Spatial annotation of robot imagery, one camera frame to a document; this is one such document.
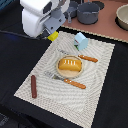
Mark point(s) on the toy fork wooden handle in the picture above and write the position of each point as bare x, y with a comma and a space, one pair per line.
68, 81

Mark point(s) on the grey toy saucepan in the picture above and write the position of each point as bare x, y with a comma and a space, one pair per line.
71, 11

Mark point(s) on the light blue toy milk carton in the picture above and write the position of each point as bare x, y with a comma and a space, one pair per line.
80, 41

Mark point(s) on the brown toy sausage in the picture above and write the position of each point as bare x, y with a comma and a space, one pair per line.
33, 86

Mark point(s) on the round beige toy plate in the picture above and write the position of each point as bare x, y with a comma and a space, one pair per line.
68, 73

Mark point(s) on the grey toy pot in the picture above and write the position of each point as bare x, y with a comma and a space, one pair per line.
87, 13

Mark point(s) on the beige bowl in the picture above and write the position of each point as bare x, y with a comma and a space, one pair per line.
122, 15

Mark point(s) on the toy knife wooden handle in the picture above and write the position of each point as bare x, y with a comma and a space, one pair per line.
80, 56

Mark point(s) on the orange toy bread loaf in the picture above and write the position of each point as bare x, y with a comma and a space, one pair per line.
70, 64

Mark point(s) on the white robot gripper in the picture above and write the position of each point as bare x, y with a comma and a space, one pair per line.
43, 16

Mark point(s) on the woven beige placemat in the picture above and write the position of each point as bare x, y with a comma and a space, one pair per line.
72, 103

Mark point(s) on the brown toy stove board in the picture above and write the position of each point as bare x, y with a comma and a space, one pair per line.
105, 26

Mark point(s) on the yellow toy butter box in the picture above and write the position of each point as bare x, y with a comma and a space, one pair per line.
53, 36

